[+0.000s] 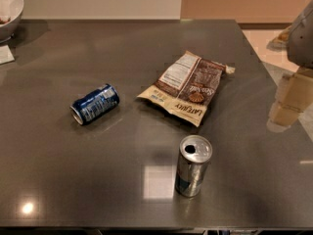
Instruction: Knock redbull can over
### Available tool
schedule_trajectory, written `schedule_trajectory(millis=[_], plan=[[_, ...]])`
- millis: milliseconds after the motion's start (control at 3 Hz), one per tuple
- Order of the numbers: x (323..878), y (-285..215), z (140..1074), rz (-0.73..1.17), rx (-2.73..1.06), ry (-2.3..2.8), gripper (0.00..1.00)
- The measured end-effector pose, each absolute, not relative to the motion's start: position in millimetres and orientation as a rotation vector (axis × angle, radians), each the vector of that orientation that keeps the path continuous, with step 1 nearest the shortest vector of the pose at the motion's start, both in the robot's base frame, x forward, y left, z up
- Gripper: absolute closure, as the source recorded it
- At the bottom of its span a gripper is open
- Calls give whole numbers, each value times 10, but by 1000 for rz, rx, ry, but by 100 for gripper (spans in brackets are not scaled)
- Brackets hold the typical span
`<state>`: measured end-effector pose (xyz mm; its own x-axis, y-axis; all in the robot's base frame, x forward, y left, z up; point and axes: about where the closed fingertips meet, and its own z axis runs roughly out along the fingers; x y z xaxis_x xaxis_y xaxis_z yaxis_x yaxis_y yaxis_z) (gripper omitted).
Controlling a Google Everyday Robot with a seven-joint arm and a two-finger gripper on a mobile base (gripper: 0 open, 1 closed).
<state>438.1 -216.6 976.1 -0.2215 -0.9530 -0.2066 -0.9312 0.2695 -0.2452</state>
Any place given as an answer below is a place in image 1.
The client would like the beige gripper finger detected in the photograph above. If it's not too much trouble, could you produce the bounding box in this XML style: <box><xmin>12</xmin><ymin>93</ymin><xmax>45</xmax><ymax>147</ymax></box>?
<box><xmin>269</xmin><ymin>102</ymin><xmax>300</xmax><ymax>126</ymax></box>
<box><xmin>275</xmin><ymin>68</ymin><xmax>313</xmax><ymax>113</ymax></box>

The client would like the silver redbull can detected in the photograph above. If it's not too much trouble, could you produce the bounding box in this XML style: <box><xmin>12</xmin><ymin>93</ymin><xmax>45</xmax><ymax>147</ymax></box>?
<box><xmin>175</xmin><ymin>135</ymin><xmax>212</xmax><ymax>198</ymax></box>

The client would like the blue soda can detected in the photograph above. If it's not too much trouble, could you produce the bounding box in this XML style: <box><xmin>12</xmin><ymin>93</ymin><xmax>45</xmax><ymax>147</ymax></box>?
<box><xmin>70</xmin><ymin>84</ymin><xmax>119</xmax><ymax>125</ymax></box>

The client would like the brown chip bag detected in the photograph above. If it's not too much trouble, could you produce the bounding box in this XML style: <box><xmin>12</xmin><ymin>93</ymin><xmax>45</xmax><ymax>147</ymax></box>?
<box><xmin>138</xmin><ymin>51</ymin><xmax>236</xmax><ymax>127</ymax></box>

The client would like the white paper napkin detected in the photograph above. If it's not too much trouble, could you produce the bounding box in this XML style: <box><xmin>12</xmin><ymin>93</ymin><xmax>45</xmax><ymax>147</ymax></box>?
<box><xmin>0</xmin><ymin>45</ymin><xmax>15</xmax><ymax>64</ymax></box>

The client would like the white bowl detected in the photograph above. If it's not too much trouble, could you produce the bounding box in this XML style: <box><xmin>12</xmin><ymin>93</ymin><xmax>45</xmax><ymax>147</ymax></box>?
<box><xmin>0</xmin><ymin>0</ymin><xmax>24</xmax><ymax>42</ymax></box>

